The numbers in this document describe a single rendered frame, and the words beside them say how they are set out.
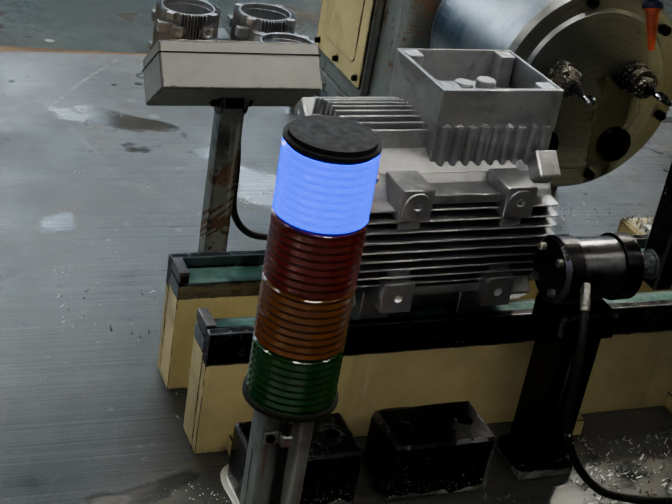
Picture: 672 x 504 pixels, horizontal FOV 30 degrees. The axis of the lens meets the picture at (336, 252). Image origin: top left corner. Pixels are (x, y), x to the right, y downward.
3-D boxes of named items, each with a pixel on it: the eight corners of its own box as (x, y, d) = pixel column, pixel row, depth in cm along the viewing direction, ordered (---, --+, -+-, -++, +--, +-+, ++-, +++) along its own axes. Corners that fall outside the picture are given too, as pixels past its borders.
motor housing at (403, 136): (443, 236, 132) (480, 67, 123) (531, 333, 117) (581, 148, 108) (265, 245, 124) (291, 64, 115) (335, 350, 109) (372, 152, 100)
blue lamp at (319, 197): (348, 189, 80) (359, 125, 78) (383, 234, 75) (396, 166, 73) (259, 191, 78) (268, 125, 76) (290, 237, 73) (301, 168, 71)
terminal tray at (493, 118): (492, 118, 122) (508, 48, 118) (547, 166, 113) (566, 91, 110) (381, 119, 117) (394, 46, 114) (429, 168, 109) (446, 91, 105)
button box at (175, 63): (300, 107, 135) (295, 59, 136) (324, 90, 129) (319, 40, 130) (144, 106, 129) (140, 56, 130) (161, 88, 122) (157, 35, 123)
